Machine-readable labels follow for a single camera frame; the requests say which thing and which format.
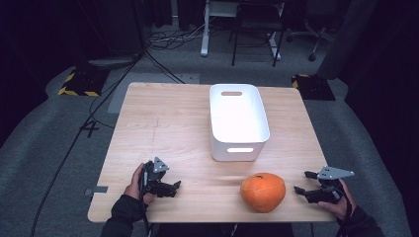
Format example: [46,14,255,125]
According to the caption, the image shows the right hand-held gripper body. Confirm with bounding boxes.
[305,166,356,204]

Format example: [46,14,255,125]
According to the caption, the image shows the bundle of floor cables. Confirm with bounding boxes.
[147,22,206,51]

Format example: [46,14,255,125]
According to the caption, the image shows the long black floor cable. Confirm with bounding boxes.
[30,52,146,237]

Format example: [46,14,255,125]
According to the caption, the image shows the large orange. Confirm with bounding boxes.
[239,172,287,214]

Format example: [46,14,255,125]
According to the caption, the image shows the white desk frame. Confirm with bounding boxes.
[200,0,287,61]

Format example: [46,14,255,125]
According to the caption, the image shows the office chair with wheels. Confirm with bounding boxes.
[285,0,334,63]

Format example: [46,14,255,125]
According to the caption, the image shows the grey curtain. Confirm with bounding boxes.
[316,0,378,80]

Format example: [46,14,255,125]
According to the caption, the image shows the white plastic storage bin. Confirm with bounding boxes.
[209,83,271,163]

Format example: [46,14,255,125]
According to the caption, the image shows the black yellow striped stand base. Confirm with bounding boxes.
[291,73,337,102]
[57,66,111,98]

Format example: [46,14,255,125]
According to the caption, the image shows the grey metal stand foot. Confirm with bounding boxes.
[87,55,140,71]

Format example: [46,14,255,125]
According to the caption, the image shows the black chair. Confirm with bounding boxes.
[228,0,287,68]

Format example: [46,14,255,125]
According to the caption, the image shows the person's right hand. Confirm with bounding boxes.
[317,179,357,221]

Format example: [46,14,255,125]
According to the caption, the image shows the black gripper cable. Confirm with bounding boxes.
[141,197,151,235]

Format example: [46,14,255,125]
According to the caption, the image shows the grey tape strip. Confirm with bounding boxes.
[84,186,110,198]

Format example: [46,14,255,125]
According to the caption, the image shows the person's left hand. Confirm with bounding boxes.
[124,163,156,206]

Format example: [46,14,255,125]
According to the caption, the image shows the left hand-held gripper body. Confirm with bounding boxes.
[138,157,171,198]

